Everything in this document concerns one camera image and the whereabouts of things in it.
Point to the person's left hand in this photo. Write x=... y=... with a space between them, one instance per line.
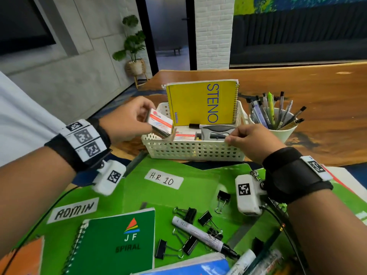
x=123 y=123

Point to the person's right hand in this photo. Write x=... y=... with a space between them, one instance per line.
x=258 y=141

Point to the person's right thumb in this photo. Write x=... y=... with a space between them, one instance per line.
x=233 y=140

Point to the person's left thumb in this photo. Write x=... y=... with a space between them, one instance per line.
x=144 y=115

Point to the small red white box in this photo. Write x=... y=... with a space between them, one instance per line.
x=160 y=122
x=185 y=136

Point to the white perforated plastic basket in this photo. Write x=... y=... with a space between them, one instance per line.
x=186 y=150

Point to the person's left forearm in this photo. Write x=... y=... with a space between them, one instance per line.
x=31 y=194

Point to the person's right forearm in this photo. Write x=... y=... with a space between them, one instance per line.
x=326 y=234

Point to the grey stapler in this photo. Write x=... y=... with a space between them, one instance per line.
x=216 y=130

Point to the bunch of pens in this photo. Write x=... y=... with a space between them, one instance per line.
x=268 y=114

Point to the wicker plant pot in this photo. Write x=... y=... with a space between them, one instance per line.
x=136 y=67

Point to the grey metal ruler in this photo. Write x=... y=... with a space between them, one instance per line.
x=134 y=164

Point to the white cup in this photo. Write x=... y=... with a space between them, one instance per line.
x=283 y=134

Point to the yellow spiral notebook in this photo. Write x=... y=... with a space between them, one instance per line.
x=195 y=103

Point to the green folder with slanted label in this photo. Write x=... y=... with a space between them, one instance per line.
x=195 y=191

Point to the potted green plant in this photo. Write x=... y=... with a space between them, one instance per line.
x=132 y=42

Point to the scatter of black binder clips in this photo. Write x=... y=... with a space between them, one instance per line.
x=190 y=216

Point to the white marker with black cap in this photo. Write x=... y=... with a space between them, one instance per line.
x=197 y=231

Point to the dark green pencil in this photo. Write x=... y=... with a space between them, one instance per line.
x=265 y=249

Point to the white paper with red edge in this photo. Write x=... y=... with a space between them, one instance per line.
x=348 y=180

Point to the dark sofa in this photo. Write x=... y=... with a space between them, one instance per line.
x=298 y=37

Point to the person's white shirt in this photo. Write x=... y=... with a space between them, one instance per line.
x=20 y=123

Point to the clear barrel pen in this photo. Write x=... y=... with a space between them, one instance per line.
x=268 y=262

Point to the green spiral notebook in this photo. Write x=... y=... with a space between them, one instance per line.
x=114 y=243

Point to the blue book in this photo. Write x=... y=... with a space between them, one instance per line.
x=197 y=266

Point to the green folder with bold label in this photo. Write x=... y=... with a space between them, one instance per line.
x=57 y=234

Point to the orange notebook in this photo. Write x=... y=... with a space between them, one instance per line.
x=23 y=259

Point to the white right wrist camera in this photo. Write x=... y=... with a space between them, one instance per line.
x=248 y=194

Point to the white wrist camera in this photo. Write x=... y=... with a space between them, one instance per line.
x=110 y=177
x=248 y=194

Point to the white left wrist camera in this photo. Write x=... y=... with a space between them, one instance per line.
x=110 y=177

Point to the blue green wall painting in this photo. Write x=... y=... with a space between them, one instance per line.
x=286 y=4

